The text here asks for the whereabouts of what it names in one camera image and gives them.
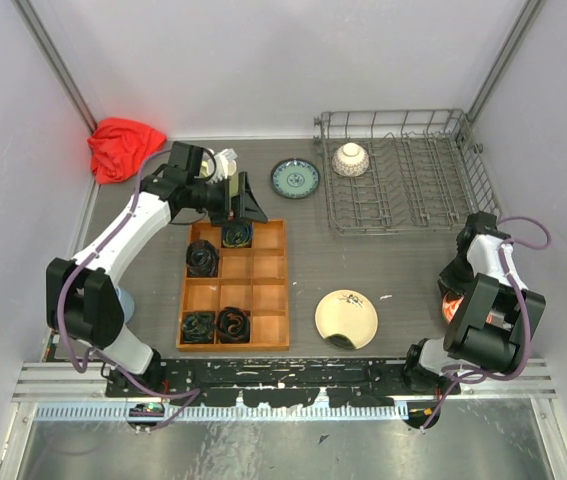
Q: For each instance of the red orange patterned bowl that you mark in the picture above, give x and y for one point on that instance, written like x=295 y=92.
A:
x=450 y=304

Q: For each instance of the blue yellow rolled tie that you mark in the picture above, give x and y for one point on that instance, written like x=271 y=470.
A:
x=237 y=235

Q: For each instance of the yellow green ceramic mug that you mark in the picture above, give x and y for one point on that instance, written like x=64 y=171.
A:
x=224 y=169

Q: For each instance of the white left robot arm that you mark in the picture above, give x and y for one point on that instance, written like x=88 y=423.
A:
x=82 y=304

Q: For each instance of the white purple patterned bowl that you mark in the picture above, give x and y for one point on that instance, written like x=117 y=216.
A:
x=350 y=160

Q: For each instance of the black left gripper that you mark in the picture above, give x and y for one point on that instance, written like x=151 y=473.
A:
x=246 y=205

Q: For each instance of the blue green patterned plate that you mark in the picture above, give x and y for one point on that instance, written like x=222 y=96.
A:
x=295 y=178

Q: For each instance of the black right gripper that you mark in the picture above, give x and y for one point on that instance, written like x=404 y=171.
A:
x=451 y=283

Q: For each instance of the dark brown rolled tie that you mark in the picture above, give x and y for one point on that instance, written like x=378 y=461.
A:
x=202 y=259

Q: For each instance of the orange wooden compartment tray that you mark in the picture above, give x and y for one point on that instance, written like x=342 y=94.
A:
x=254 y=279

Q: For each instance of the red crumpled cloth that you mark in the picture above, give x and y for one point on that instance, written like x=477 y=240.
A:
x=118 y=148

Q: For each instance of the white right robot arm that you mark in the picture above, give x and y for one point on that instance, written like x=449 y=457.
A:
x=490 y=332

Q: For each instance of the cream plate with flower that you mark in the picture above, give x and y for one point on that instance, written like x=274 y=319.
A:
x=346 y=319

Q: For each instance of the black orange rolled tie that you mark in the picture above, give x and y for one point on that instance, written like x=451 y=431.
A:
x=233 y=326

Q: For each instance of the light blue ceramic mug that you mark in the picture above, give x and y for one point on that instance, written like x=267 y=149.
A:
x=126 y=302

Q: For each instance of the grey wire dish rack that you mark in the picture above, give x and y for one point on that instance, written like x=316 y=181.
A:
x=425 y=171

